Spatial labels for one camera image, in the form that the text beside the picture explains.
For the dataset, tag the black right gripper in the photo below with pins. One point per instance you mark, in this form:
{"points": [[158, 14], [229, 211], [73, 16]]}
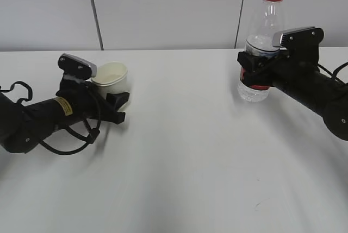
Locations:
{"points": [[292, 69]]}

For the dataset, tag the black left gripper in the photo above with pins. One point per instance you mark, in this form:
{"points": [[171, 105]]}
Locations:
{"points": [[87, 103]]}

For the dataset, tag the white paper cup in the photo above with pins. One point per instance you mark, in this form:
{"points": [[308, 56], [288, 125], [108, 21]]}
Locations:
{"points": [[111, 78]]}

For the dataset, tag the clear water bottle red label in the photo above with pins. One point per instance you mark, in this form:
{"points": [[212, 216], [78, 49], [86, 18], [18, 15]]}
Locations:
{"points": [[267, 19]]}

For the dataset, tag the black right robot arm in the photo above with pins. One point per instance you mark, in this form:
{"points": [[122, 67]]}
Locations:
{"points": [[330, 103]]}

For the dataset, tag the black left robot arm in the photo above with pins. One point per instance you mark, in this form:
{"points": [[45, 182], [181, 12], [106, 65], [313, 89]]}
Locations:
{"points": [[25, 127]]}

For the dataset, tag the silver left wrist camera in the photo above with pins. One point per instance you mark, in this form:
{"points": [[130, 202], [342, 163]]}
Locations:
{"points": [[77, 67]]}

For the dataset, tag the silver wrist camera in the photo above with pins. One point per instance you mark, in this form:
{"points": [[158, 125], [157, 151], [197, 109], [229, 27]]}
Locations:
{"points": [[77, 67], [293, 37]]}

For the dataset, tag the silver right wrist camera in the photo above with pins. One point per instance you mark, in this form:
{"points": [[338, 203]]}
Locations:
{"points": [[293, 37]]}

